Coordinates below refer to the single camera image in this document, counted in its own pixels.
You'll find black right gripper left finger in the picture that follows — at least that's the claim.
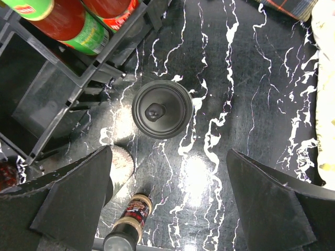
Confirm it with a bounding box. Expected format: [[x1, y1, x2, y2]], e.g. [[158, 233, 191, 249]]
[[1, 146, 112, 250]]

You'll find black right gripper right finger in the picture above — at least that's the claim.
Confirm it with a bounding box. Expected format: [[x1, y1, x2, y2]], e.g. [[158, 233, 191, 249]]
[[226, 149, 334, 250]]

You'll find small glass jar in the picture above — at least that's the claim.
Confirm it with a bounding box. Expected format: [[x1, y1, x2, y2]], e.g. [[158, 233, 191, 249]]
[[102, 193, 152, 251]]

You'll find black compartment organizer tray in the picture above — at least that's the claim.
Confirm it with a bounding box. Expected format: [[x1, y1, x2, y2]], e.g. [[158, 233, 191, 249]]
[[1, 1, 170, 165]]

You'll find red sauce bottle yellow cap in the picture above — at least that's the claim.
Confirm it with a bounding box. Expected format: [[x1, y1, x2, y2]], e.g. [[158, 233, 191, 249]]
[[4, 0, 109, 55]]

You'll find red sauce bottle front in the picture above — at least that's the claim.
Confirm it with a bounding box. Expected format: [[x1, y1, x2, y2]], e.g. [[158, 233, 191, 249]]
[[83, 0, 140, 33]]

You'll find black top grinder front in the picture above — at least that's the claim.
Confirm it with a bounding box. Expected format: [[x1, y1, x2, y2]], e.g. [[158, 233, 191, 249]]
[[104, 145, 135, 205]]

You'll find black grinder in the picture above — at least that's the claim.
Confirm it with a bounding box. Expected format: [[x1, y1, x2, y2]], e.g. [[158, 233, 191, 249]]
[[131, 80, 194, 140], [104, 145, 135, 205]]

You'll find black top grinder back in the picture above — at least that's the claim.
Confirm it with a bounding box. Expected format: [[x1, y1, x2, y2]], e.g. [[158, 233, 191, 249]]
[[131, 80, 194, 140]]

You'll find yellow plaid cloth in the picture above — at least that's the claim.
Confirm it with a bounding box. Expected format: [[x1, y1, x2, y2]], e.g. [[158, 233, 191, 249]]
[[255, 0, 318, 21]]

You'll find cream printed cloth bag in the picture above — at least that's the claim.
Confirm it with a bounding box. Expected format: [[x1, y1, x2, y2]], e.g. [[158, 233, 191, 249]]
[[311, 1, 334, 190]]

